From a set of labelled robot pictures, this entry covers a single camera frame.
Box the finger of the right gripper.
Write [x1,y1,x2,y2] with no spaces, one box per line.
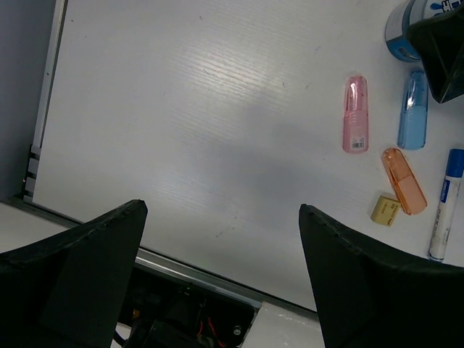
[407,7,463,104]

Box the pink transparent case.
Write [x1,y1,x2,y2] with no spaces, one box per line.
[342,75,369,154]

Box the blue transparent case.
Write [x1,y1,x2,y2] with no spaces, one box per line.
[397,69,428,151]

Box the blue white marker pen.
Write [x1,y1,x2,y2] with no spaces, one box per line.
[428,149,463,262]

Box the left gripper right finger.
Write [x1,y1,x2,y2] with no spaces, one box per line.
[299,204,463,347]

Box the blue slime jar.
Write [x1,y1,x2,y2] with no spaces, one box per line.
[384,0,460,62]

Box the orange transparent case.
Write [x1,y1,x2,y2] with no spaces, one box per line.
[381,148,428,215]

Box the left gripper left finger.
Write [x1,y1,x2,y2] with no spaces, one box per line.
[1,199,148,347]

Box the yellow eraser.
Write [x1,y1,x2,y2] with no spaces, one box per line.
[370,196,401,227]

